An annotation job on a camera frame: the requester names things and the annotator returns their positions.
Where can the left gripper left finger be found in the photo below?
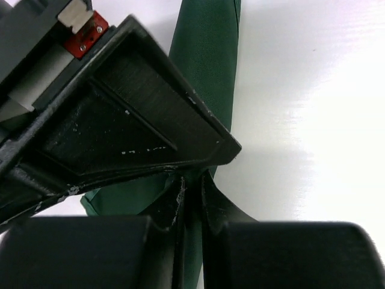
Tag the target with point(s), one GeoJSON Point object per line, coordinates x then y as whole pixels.
{"type": "Point", "coordinates": [142, 251]}

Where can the dark green cloth napkin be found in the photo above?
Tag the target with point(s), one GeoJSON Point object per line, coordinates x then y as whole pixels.
{"type": "Point", "coordinates": [204, 48]}

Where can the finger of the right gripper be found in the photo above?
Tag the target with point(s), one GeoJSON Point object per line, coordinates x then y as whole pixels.
{"type": "Point", "coordinates": [122, 112]}

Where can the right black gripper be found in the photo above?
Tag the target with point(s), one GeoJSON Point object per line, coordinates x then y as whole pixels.
{"type": "Point", "coordinates": [39, 39]}

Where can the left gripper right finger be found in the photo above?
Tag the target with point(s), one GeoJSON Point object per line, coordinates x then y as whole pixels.
{"type": "Point", "coordinates": [240, 252]}

